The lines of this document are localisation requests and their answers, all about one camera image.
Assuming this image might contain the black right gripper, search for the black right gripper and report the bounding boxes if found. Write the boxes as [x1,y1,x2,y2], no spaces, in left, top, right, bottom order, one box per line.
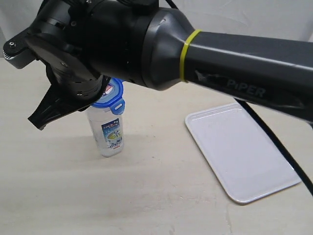
[28,62,110,130]

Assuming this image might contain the blue snap-lock lid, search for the blue snap-lock lid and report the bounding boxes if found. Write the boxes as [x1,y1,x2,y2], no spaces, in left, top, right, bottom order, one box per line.
[92,78,125,115]

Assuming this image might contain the clear plastic tall container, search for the clear plastic tall container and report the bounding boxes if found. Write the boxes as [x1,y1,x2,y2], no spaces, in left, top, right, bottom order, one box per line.
[87,107,124,157]

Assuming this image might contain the white rectangular tray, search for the white rectangular tray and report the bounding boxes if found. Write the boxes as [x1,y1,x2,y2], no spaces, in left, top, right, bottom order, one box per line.
[185,103,301,204]

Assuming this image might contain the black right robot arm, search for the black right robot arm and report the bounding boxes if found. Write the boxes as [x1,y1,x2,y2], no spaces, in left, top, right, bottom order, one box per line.
[25,0,313,129]

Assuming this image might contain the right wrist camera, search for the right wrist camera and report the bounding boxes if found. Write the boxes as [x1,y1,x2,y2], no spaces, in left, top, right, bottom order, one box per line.
[2,27,41,69]

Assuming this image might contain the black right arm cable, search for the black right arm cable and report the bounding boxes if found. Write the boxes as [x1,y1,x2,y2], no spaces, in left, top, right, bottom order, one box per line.
[234,97,313,199]

